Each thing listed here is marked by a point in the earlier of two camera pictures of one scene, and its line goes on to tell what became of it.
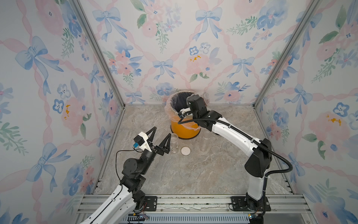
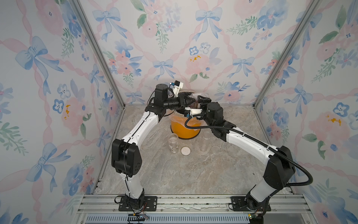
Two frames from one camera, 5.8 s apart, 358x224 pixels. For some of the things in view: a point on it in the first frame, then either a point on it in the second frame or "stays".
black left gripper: x=159 y=150 → x=182 y=99
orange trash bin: x=175 y=102 stays
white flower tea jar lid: x=185 y=150 stays
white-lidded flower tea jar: x=174 y=143 stays
